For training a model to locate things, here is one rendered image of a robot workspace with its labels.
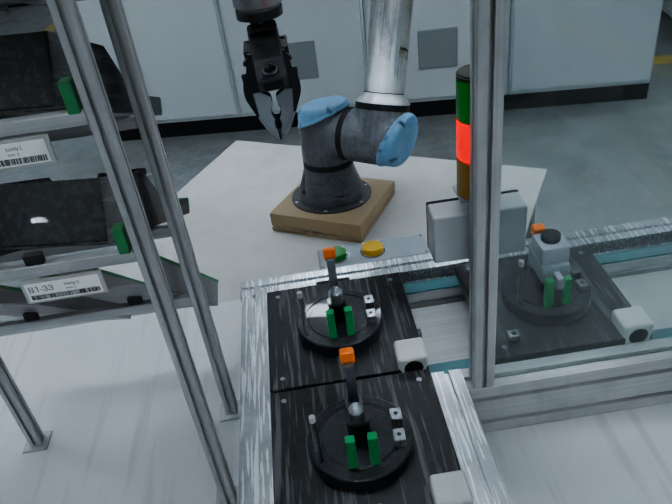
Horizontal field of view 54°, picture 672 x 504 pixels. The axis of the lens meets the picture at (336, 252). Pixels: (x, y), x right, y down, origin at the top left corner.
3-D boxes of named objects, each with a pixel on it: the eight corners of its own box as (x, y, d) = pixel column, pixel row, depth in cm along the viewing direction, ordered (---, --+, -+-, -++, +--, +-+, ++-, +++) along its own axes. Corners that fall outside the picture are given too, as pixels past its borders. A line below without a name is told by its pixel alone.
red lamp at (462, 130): (451, 149, 82) (451, 112, 79) (491, 143, 82) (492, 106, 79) (462, 167, 78) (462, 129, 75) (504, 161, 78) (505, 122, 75)
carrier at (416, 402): (272, 402, 100) (257, 341, 92) (430, 377, 100) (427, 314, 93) (277, 553, 80) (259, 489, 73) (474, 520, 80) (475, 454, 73)
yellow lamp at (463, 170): (452, 184, 85) (451, 150, 82) (490, 178, 85) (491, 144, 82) (462, 204, 81) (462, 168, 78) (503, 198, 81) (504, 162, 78)
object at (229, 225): (238, 148, 201) (236, 140, 199) (546, 178, 167) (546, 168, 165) (83, 288, 150) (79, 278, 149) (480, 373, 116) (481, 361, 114)
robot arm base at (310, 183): (316, 177, 167) (312, 141, 161) (372, 184, 161) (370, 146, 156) (289, 205, 155) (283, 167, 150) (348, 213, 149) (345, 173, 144)
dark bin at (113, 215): (108, 218, 103) (102, 170, 102) (190, 212, 101) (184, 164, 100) (-1, 250, 75) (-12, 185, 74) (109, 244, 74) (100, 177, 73)
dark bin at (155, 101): (73, 122, 94) (66, 68, 92) (162, 115, 92) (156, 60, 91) (-65, 119, 66) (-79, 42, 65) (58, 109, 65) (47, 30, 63)
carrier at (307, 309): (268, 300, 120) (255, 243, 113) (400, 280, 120) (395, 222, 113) (272, 401, 100) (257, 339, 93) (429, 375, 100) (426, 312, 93)
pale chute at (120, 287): (145, 308, 116) (145, 283, 117) (218, 305, 114) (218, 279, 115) (59, 291, 88) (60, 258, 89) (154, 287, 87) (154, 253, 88)
